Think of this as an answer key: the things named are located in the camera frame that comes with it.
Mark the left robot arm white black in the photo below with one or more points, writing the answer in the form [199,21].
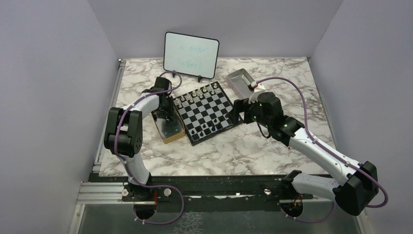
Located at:
[124,132]

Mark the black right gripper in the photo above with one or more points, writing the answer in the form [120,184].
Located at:
[240,106]

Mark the silver pink metal tin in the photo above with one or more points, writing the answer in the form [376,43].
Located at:
[239,81]

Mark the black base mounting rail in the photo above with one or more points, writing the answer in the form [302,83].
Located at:
[172,194]

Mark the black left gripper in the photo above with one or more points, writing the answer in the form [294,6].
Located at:
[168,112]

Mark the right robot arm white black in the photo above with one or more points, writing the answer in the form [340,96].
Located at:
[352,184]

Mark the small whiteboard on stand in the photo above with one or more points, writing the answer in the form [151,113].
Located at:
[190,55]

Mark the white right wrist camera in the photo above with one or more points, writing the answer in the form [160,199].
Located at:
[256,89]

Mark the row of white chess pieces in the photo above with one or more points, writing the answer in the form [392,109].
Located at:
[208,96]

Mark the gold metal tin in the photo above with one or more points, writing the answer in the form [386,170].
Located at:
[170,127]

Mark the black white chessboard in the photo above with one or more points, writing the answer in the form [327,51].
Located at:
[193,118]

